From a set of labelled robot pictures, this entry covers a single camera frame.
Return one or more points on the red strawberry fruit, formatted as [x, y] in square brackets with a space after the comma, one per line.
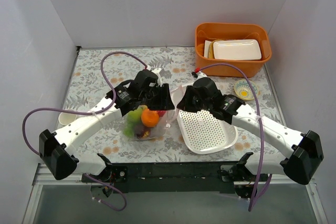
[161, 113]

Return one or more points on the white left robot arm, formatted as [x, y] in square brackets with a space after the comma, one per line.
[58, 149]

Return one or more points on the small patterned bowl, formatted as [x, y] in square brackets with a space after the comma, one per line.
[243, 90]

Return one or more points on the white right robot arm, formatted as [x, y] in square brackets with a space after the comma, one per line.
[301, 153]

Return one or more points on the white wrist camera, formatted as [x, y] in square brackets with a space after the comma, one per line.
[198, 74]
[157, 72]

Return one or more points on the clear zip top bag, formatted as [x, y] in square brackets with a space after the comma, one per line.
[164, 123]

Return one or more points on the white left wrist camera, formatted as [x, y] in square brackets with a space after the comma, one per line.
[157, 72]

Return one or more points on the dark red apple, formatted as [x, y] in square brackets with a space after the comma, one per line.
[142, 132]

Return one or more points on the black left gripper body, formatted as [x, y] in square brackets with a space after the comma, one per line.
[161, 100]

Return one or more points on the white rectangular plate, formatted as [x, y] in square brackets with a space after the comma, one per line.
[245, 49]

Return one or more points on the white perforated plastic basket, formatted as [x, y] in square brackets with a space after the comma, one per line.
[204, 134]

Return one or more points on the orange plastic tub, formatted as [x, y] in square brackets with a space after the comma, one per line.
[230, 31]

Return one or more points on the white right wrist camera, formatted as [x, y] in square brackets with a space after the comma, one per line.
[198, 74]

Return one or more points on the white cup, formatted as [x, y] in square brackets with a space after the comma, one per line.
[66, 118]

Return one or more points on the yellow plate in tub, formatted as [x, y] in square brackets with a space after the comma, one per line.
[208, 49]

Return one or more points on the green pear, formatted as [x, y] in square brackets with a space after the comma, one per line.
[133, 119]

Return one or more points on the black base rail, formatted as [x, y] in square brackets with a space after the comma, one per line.
[223, 177]

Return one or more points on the orange fruit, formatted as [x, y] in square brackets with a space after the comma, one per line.
[149, 118]

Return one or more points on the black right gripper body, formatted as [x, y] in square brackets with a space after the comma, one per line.
[186, 101]

